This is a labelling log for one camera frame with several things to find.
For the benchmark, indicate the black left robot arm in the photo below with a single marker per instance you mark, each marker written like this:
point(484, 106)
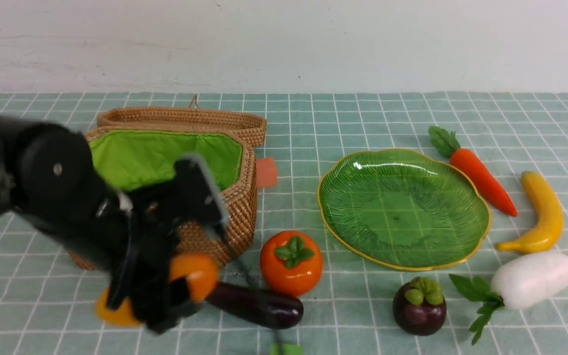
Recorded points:
point(47, 178)

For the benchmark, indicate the green foam block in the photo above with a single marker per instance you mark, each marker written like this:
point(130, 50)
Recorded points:
point(285, 349)

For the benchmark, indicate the dark purple toy eggplant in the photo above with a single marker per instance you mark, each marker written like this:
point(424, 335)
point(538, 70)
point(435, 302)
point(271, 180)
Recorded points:
point(259, 306)

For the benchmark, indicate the yellow toy banana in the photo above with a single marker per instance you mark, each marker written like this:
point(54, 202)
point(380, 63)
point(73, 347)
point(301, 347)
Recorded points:
point(549, 217)

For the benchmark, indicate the green checkered tablecloth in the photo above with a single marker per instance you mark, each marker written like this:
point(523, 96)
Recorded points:
point(46, 302)

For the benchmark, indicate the woven rattan basket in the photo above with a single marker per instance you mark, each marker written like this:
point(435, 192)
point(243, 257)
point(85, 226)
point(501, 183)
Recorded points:
point(133, 156)

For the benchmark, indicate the yellow orange toy mango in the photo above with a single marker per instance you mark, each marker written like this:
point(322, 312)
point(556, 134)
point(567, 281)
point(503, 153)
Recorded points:
point(198, 269)

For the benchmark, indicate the white toy radish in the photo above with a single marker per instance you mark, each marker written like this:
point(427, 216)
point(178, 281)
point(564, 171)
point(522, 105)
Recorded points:
point(517, 285)

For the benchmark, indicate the orange foam block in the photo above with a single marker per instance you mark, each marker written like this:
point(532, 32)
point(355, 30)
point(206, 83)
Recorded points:
point(266, 174)

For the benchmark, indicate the green glass leaf plate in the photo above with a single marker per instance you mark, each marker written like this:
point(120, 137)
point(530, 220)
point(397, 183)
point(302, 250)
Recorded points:
point(403, 210)

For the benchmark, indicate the purple toy mangosteen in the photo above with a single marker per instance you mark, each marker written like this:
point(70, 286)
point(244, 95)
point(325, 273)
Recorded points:
point(419, 307)

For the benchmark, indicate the woven basket lid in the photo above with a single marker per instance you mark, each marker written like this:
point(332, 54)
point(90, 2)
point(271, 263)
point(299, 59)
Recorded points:
point(249, 127)

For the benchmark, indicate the orange toy persimmon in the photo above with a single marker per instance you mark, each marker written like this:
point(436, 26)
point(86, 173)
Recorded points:
point(291, 263)

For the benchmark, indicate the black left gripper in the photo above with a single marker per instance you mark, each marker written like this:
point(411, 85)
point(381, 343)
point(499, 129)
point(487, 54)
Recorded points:
point(112, 227)

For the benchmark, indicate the orange toy carrot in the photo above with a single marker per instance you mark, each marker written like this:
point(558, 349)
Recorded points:
point(448, 146)

